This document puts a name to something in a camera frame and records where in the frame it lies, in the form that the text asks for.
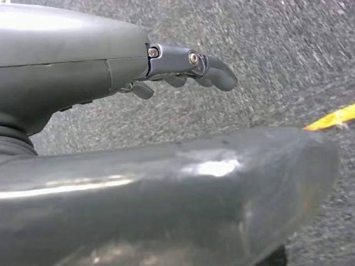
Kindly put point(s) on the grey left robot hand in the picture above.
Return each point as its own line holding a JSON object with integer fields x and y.
{"x": 69, "y": 55}

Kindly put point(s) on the yellow floor tape square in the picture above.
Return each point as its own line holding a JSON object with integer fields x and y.
{"x": 332, "y": 118}

